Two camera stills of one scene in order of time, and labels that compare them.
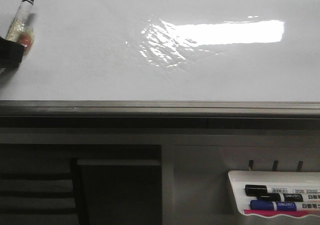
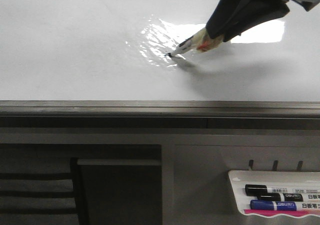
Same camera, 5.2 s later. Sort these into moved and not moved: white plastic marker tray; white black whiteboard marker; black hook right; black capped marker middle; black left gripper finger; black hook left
Moved: black left gripper finger; white black whiteboard marker
Not moved: black hook right; black hook left; black capped marker middle; white plastic marker tray
